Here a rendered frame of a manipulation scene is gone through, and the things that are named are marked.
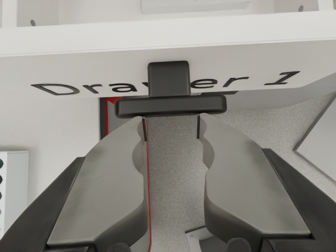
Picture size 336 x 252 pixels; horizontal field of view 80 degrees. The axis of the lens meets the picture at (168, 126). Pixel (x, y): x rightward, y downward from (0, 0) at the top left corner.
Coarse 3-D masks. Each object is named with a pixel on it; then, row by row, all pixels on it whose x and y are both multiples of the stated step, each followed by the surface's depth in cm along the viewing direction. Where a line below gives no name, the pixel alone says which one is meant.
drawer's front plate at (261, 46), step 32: (0, 32) 12; (32, 32) 12; (64, 32) 12; (96, 32) 12; (128, 32) 12; (160, 32) 12; (192, 32) 12; (224, 32) 12; (256, 32) 11; (288, 32) 11; (320, 32) 11; (0, 64) 13; (32, 64) 13; (64, 64) 13; (96, 64) 13; (128, 64) 14; (192, 64) 14; (224, 64) 15; (256, 64) 15; (288, 64) 15; (320, 64) 15; (32, 96) 21; (64, 96) 21; (96, 96) 22
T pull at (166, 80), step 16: (160, 64) 13; (176, 64) 13; (160, 80) 13; (176, 80) 13; (160, 96) 13; (176, 96) 13; (192, 96) 13; (208, 96) 13; (224, 96) 13; (128, 112) 13; (144, 112) 13; (160, 112) 13; (176, 112) 13; (192, 112) 13; (208, 112) 13
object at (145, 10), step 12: (144, 0) 20; (156, 0) 20; (168, 0) 20; (180, 0) 20; (192, 0) 20; (204, 0) 20; (216, 0) 20; (228, 0) 20; (240, 0) 20; (144, 12) 21; (156, 12) 21; (168, 12) 21
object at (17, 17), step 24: (24, 0) 16; (48, 0) 20; (72, 0) 22; (96, 0) 22; (120, 0) 22; (264, 0) 21; (288, 0) 19; (312, 0) 16; (24, 24) 16; (48, 24) 20
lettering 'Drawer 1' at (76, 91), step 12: (288, 72) 17; (36, 84) 17; (48, 84) 17; (60, 84) 17; (96, 84) 18; (108, 84) 18; (120, 84) 18; (144, 84) 18; (192, 84) 19; (228, 84) 19; (264, 84) 20
